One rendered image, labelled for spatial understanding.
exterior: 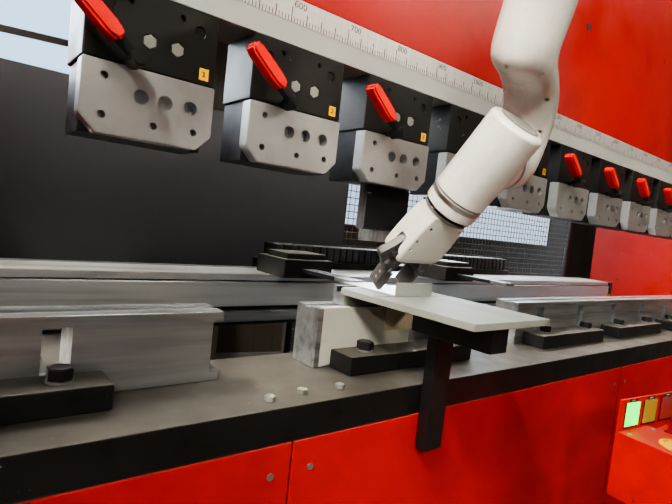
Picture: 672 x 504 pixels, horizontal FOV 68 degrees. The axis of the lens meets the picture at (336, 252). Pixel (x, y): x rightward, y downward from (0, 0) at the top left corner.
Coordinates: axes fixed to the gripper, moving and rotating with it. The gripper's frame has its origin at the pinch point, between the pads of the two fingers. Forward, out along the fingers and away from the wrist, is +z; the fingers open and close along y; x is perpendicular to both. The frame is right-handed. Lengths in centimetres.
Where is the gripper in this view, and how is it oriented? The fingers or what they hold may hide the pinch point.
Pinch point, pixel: (393, 276)
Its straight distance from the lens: 85.8
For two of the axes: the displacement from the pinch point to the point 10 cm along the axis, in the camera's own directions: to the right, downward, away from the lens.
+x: 4.0, 7.3, -5.6
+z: -4.8, 6.9, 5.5
